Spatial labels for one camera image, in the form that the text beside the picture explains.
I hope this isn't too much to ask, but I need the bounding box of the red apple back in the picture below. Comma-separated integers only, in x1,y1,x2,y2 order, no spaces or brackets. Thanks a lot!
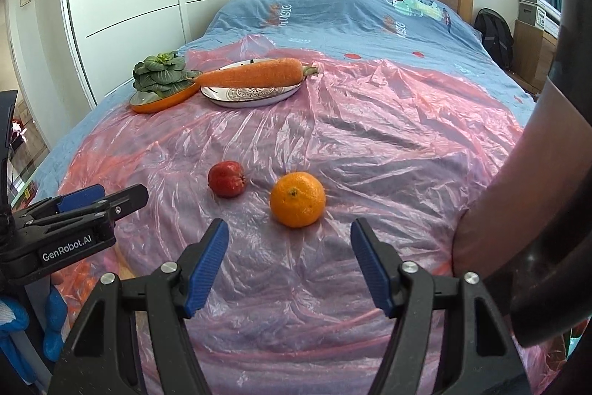
208,160,246,198

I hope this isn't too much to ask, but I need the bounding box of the mandarin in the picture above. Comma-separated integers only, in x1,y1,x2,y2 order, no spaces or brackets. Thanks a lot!
270,171,326,228

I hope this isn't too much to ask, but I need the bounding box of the left gloved hand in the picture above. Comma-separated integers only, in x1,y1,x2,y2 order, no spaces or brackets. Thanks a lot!
1,277,69,394

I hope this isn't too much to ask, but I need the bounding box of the orange shallow dish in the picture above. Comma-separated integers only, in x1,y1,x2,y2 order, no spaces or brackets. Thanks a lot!
129,83,199,114

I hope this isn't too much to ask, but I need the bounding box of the electric kettle steel black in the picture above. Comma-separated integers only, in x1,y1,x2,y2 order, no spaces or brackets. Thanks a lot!
453,0,591,347

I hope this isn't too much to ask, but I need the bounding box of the green bok choy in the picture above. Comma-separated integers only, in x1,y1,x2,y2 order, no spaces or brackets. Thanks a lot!
132,51,201,98

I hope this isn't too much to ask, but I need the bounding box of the pink plastic sheet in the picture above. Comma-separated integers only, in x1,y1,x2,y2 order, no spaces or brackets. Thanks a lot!
61,48,533,394

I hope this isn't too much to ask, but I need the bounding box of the large plush carrot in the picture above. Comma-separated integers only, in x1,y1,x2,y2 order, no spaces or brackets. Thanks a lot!
195,58,319,88

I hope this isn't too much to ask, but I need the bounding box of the wooden drawer cabinet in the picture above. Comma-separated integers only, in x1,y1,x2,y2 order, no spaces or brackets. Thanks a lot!
513,20,557,92

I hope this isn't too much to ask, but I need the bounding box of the black backpack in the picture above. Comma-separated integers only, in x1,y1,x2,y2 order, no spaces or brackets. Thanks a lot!
474,8,514,70

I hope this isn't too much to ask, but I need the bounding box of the white printer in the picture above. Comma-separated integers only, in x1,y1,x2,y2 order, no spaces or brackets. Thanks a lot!
518,0,561,38

